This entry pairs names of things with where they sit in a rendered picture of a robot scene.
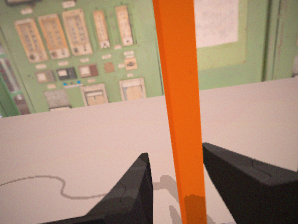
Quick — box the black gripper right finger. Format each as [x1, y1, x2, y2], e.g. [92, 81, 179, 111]
[202, 142, 298, 224]

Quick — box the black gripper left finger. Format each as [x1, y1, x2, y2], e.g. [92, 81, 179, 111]
[39, 152, 153, 224]

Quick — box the orange handle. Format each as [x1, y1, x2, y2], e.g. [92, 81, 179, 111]
[153, 0, 207, 224]

